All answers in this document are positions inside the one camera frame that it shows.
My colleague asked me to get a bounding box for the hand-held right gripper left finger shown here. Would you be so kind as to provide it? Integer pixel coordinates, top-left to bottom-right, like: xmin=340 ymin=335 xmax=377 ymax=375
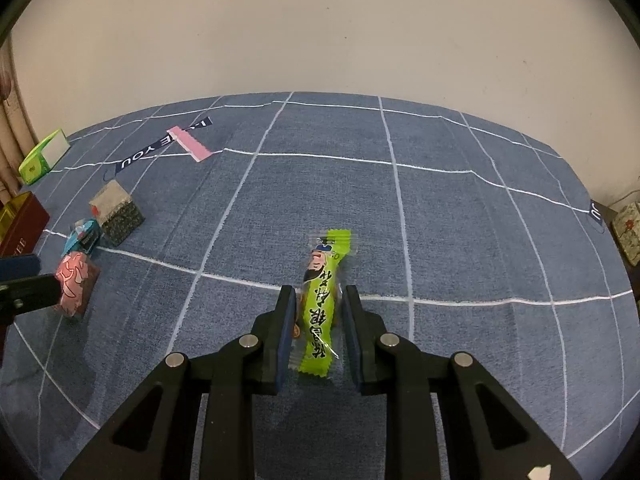
xmin=60 ymin=285 xmax=299 ymax=480

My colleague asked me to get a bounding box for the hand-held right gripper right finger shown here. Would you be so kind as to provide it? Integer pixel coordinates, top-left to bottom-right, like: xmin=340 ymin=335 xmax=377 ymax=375
xmin=341 ymin=284 xmax=583 ymax=480

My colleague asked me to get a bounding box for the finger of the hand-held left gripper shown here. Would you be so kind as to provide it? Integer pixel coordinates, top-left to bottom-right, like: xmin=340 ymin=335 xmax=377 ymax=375
xmin=0 ymin=254 xmax=42 ymax=282
xmin=0 ymin=273 xmax=60 ymax=328

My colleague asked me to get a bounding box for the gold tin box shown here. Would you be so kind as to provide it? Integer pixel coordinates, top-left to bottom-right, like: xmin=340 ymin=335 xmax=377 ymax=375
xmin=0 ymin=191 xmax=51 ymax=261

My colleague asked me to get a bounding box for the green snack bar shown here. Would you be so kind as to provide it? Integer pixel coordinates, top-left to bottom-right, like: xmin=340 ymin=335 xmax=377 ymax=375
xmin=292 ymin=229 xmax=357 ymax=378

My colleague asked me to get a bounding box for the pink patterned snack packet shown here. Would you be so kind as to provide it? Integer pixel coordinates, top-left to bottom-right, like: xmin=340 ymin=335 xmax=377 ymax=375
xmin=54 ymin=251 xmax=102 ymax=320

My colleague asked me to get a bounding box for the blue candy packet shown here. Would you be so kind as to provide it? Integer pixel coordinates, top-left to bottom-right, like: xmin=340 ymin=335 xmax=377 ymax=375
xmin=63 ymin=218 xmax=103 ymax=256

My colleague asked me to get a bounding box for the grey tea brick packet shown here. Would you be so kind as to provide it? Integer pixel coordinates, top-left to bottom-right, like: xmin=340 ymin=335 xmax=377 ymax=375
xmin=89 ymin=180 xmax=146 ymax=247

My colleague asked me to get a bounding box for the green tissue pack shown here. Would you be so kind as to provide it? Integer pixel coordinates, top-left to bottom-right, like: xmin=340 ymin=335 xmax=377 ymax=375
xmin=18 ymin=129 xmax=71 ymax=186

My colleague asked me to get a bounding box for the patterned beige curtain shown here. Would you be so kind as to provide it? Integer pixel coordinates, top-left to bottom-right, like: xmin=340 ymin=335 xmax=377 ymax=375
xmin=0 ymin=35 xmax=40 ymax=202

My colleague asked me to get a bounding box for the blue checked tablecloth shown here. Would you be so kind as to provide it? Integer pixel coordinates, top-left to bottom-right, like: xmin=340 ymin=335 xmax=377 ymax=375
xmin=0 ymin=91 xmax=638 ymax=480

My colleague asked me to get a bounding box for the floral printed box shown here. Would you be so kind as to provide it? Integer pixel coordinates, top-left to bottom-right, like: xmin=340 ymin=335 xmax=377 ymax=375
xmin=611 ymin=201 xmax=640 ymax=263

